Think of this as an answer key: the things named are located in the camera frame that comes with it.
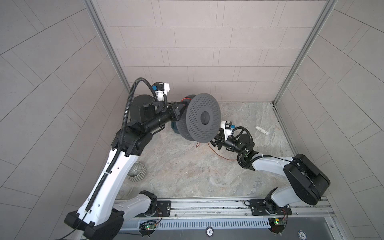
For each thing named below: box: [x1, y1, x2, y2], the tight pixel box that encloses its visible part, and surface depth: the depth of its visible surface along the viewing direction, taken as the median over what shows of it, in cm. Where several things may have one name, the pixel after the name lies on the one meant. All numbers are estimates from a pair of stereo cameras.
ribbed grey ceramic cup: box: [127, 162, 147, 183], surface depth 77 cm
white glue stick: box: [255, 125, 269, 136], surface depth 101 cm
